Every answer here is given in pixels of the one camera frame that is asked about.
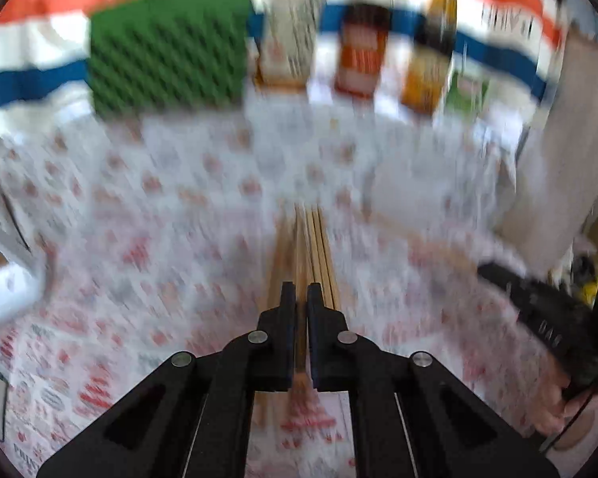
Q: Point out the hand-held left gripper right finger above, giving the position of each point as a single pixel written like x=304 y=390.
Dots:
x=313 y=333

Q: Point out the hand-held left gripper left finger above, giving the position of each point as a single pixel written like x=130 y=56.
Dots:
x=291 y=333

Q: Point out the person's right hand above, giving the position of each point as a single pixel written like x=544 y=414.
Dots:
x=553 y=401

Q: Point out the strawberry patchwork print cloth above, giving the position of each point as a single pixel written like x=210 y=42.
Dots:
x=129 y=308

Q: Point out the beige cloth panel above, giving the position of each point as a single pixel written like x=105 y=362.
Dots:
x=568 y=134

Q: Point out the bear and heart print cloth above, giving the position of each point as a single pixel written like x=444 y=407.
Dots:
x=189 y=149

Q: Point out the green and white carton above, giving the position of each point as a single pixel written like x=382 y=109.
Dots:
x=466 y=94

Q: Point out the dark bottle with yellow label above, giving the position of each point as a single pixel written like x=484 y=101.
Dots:
x=428 y=69

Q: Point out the jar with red label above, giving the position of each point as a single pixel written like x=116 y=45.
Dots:
x=361 y=55

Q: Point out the white object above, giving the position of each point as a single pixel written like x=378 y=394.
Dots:
x=10 y=294

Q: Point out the amber bottle with white label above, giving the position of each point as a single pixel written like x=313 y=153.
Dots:
x=291 y=25

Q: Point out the green checkered box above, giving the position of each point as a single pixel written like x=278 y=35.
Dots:
x=169 y=50

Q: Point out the red white blue striped cloth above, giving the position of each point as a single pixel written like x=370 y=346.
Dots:
x=40 y=79

